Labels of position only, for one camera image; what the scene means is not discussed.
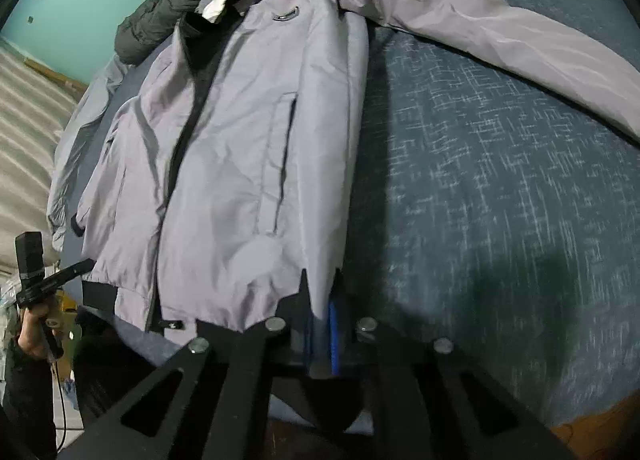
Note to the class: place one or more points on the person's left hand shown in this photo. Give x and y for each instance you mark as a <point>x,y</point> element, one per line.
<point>35,332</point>

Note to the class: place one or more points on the bed with blue sheet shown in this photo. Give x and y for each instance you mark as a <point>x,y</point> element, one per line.
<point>500,190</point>

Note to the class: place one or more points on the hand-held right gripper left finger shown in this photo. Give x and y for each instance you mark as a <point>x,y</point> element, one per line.
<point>287,310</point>

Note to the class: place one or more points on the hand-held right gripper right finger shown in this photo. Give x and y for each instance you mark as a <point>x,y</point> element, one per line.
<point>334,335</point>

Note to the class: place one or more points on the light grey jacket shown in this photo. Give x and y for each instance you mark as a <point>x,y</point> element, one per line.
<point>225,140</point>

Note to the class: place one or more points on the light grey sheet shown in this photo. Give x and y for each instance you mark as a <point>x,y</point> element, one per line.
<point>85,115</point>

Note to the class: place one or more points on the person's left forearm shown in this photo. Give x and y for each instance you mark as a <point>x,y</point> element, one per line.
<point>27,405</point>

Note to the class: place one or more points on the wooden pole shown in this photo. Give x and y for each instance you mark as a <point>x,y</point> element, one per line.
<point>55,74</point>

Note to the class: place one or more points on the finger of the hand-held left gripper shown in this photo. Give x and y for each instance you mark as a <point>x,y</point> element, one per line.
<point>70,276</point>

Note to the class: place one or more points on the beige striped curtain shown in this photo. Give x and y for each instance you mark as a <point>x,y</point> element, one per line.
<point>25,150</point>

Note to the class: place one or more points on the cardboard box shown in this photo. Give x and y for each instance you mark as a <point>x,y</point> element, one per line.
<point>67,307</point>

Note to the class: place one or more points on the dark grey duvet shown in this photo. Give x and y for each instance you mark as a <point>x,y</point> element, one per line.
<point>150,20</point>

